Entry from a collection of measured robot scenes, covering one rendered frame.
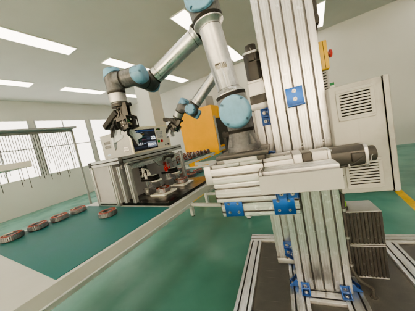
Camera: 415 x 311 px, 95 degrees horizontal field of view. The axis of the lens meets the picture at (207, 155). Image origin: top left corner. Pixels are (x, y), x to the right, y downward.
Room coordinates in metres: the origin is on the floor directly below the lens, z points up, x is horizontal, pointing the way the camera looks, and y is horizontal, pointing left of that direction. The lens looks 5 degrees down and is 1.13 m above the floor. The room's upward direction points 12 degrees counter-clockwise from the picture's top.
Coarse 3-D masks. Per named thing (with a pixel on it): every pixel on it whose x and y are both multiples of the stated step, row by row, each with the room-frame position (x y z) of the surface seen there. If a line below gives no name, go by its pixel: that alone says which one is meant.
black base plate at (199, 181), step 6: (174, 180) 1.89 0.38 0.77; (198, 180) 1.66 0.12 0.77; (204, 180) 1.61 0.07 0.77; (174, 186) 1.61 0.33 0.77; (180, 186) 1.56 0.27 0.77; (186, 186) 1.52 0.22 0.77; (192, 186) 1.48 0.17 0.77; (198, 186) 1.49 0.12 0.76; (174, 192) 1.42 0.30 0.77; (180, 192) 1.39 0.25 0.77; (186, 192) 1.35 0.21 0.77; (138, 198) 1.46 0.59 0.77; (144, 198) 1.42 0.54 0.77; (150, 198) 1.39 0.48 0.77; (156, 198) 1.35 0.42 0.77; (162, 198) 1.32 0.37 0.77; (168, 198) 1.29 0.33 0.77; (174, 198) 1.26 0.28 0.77; (180, 198) 1.29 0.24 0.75; (126, 204) 1.40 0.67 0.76; (132, 204) 1.36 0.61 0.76; (138, 204) 1.33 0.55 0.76; (144, 204) 1.30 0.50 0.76; (150, 204) 1.27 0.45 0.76; (156, 204) 1.24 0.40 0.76; (162, 204) 1.21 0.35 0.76; (168, 204) 1.19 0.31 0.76
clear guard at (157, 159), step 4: (172, 152) 1.49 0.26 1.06; (152, 156) 1.58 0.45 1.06; (156, 156) 1.42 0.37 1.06; (160, 156) 1.36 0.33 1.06; (176, 156) 1.47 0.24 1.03; (136, 160) 1.37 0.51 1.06; (140, 160) 1.35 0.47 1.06; (156, 160) 1.30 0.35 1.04; (160, 160) 1.32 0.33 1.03; (164, 160) 1.34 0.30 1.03; (168, 160) 1.36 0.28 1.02; (172, 160) 1.39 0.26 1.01; (160, 164) 1.28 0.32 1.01
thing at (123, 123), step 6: (120, 102) 0.85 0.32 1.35; (126, 102) 0.85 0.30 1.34; (114, 108) 0.88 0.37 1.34; (120, 108) 0.86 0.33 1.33; (126, 108) 0.84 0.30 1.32; (120, 114) 0.86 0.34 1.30; (126, 114) 0.85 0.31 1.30; (114, 120) 0.85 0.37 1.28; (120, 120) 0.84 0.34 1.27; (126, 120) 0.83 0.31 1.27; (132, 120) 0.87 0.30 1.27; (120, 126) 0.86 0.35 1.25; (126, 126) 0.83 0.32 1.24; (132, 126) 0.86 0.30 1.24; (138, 126) 0.89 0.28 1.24
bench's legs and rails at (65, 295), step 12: (192, 204) 2.78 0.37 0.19; (204, 204) 2.67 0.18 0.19; (216, 204) 2.57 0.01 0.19; (192, 216) 2.80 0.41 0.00; (156, 228) 2.16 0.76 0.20; (144, 240) 1.99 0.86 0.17; (120, 252) 1.77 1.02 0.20; (108, 264) 1.63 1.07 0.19; (72, 288) 1.38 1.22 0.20; (60, 300) 1.30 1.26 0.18
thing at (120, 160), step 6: (156, 150) 1.62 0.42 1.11; (162, 150) 1.69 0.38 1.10; (168, 150) 1.75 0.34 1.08; (174, 150) 1.82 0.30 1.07; (126, 156) 1.36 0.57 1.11; (132, 156) 1.41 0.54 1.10; (138, 156) 1.45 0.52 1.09; (144, 156) 1.50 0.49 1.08; (96, 162) 1.49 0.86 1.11; (102, 162) 1.45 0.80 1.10; (108, 162) 1.41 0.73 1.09; (114, 162) 1.37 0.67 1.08; (120, 162) 1.34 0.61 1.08
